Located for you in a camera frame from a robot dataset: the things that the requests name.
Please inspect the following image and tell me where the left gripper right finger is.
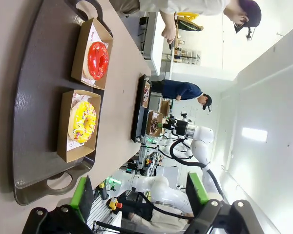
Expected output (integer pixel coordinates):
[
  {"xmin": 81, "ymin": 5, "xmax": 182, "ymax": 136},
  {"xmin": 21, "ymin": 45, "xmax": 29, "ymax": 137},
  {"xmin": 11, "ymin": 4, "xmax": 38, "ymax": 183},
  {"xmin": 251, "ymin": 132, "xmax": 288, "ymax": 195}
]
[{"xmin": 185, "ymin": 172, "xmax": 266, "ymax": 234}]

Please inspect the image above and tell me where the yellow sprinkled donut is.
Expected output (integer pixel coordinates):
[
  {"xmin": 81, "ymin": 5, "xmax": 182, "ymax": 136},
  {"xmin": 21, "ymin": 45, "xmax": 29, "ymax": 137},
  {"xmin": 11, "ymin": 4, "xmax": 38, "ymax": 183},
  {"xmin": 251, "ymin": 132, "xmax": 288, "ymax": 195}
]
[{"xmin": 68, "ymin": 101, "xmax": 98, "ymax": 144}]

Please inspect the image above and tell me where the ceiling light panel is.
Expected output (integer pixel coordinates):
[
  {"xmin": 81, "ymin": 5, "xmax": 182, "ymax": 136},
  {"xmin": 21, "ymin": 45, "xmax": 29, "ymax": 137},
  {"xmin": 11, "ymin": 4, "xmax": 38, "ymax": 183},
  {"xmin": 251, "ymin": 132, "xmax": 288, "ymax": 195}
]
[{"xmin": 241, "ymin": 127, "xmax": 269, "ymax": 142}]

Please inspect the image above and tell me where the red glazed donut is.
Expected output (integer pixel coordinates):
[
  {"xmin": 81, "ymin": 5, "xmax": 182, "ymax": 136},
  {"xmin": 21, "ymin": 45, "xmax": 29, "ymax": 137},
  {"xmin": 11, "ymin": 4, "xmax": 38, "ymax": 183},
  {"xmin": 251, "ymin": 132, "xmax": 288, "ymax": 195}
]
[{"xmin": 82, "ymin": 41, "xmax": 110, "ymax": 81}]

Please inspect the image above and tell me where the shelf with small items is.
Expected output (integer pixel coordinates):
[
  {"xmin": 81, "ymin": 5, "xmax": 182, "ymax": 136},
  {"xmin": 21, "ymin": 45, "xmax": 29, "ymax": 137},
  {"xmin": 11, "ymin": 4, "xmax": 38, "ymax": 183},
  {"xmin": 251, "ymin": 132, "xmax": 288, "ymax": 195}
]
[{"xmin": 162, "ymin": 47, "xmax": 202, "ymax": 65}]

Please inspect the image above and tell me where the person's right hand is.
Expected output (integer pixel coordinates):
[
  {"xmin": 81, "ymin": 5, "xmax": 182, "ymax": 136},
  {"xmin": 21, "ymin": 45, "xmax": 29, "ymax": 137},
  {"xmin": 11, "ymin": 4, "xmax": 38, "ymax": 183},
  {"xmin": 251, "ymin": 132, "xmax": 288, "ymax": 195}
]
[{"xmin": 162, "ymin": 27, "xmax": 177, "ymax": 45}]

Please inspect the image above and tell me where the large black tray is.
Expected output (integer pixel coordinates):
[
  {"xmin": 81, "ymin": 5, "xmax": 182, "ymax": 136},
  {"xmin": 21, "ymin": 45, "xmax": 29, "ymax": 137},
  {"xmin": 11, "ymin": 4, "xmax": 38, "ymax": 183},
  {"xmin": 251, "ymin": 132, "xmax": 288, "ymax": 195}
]
[{"xmin": 131, "ymin": 74, "xmax": 152, "ymax": 144}]

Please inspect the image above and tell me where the person in beige sweater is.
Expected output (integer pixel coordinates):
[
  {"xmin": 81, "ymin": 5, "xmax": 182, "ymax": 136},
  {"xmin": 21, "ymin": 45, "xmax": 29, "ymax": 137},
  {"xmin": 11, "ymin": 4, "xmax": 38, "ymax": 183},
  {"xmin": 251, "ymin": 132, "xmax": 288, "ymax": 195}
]
[{"xmin": 112, "ymin": 0, "xmax": 262, "ymax": 45}]

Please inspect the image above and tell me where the brown cardboard carton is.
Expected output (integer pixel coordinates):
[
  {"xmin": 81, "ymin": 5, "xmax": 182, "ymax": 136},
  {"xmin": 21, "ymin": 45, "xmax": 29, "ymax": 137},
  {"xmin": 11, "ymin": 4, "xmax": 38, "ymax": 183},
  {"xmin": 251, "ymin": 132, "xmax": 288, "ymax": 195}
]
[{"xmin": 160, "ymin": 99, "xmax": 171, "ymax": 117}]

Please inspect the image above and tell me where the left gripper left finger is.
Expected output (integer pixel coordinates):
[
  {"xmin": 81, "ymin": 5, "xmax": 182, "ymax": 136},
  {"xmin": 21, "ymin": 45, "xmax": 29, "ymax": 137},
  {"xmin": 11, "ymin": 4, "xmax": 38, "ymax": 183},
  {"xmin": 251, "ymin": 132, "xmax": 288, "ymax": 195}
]
[{"xmin": 21, "ymin": 175, "xmax": 96, "ymax": 234}]

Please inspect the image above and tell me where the white table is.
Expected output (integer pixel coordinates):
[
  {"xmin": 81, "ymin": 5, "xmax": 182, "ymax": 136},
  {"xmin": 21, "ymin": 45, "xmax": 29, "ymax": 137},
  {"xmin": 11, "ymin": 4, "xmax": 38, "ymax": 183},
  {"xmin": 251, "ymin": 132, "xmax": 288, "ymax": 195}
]
[{"xmin": 143, "ymin": 11, "xmax": 179, "ymax": 77}]

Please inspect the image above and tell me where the yellow emergency stop red button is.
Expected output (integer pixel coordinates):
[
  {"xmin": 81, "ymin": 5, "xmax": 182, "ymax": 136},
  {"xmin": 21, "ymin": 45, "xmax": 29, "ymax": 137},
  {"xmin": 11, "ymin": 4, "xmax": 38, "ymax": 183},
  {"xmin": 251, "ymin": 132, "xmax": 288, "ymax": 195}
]
[{"xmin": 108, "ymin": 197, "xmax": 123, "ymax": 210}]

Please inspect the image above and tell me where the yellow garment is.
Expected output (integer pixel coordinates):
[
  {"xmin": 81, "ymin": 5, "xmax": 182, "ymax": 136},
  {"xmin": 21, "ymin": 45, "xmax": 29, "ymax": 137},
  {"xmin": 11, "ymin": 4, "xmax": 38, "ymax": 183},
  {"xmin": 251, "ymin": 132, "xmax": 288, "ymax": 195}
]
[{"xmin": 177, "ymin": 11, "xmax": 200, "ymax": 22}]

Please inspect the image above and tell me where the white printed paper liner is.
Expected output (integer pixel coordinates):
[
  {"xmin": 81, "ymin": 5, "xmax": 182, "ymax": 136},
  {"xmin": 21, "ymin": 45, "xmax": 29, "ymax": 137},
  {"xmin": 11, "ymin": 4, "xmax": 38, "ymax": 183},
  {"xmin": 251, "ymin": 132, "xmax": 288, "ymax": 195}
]
[
  {"xmin": 82, "ymin": 24, "xmax": 110, "ymax": 86},
  {"xmin": 67, "ymin": 92, "xmax": 92, "ymax": 152}
]

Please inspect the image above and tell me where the cardboard donut box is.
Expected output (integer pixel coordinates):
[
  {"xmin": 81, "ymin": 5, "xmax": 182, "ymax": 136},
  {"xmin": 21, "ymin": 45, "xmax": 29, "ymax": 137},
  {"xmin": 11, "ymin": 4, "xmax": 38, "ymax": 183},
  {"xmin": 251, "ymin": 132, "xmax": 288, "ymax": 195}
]
[
  {"xmin": 146, "ymin": 110, "xmax": 166, "ymax": 137},
  {"xmin": 70, "ymin": 17, "xmax": 114, "ymax": 90},
  {"xmin": 56, "ymin": 89, "xmax": 102, "ymax": 163}
]

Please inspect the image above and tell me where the person in navy sweatshirt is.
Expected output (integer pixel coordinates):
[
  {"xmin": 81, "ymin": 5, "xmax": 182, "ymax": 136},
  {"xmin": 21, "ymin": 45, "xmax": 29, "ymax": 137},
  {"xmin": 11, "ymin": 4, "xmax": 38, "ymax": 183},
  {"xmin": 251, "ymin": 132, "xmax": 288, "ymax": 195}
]
[{"xmin": 150, "ymin": 79, "xmax": 213, "ymax": 113}]

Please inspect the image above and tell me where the black right arm hose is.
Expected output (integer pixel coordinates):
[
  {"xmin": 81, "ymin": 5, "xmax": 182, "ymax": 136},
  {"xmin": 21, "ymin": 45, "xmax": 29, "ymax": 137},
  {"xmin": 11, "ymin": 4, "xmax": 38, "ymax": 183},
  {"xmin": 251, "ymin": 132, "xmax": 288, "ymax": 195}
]
[{"xmin": 135, "ymin": 137, "xmax": 224, "ymax": 221}]

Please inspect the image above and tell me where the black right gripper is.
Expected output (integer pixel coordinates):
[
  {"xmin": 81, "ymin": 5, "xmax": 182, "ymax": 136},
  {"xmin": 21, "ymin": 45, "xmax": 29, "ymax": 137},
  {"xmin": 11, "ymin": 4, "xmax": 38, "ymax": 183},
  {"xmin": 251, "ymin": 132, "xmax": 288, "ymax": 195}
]
[{"xmin": 162, "ymin": 119, "xmax": 189, "ymax": 137}]

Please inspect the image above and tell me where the green garment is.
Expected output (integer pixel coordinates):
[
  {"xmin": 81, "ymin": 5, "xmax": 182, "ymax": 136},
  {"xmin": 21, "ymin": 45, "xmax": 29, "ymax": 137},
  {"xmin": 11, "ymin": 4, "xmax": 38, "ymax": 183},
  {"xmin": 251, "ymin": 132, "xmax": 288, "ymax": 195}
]
[{"xmin": 177, "ymin": 19, "xmax": 204, "ymax": 32}]

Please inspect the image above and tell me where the chocolate sprinkled donut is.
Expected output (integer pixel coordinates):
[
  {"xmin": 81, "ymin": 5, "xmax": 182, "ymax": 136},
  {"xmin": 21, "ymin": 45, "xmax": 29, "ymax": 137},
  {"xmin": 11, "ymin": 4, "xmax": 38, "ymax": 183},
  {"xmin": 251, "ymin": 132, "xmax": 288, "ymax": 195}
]
[{"xmin": 141, "ymin": 80, "xmax": 152, "ymax": 109}]

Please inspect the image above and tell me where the large brown tray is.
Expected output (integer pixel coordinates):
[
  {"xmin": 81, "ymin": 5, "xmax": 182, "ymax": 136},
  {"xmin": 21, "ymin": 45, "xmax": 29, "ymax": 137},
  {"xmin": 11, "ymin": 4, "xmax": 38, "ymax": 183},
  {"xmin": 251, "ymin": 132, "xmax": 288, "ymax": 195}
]
[{"xmin": 12, "ymin": 0, "xmax": 114, "ymax": 206}]

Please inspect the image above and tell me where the person's right forearm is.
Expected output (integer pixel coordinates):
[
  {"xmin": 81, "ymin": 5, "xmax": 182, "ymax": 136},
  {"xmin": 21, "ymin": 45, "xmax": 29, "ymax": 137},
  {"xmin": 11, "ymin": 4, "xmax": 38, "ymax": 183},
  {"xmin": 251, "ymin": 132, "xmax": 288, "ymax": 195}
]
[{"xmin": 159, "ymin": 11, "xmax": 178, "ymax": 31}]

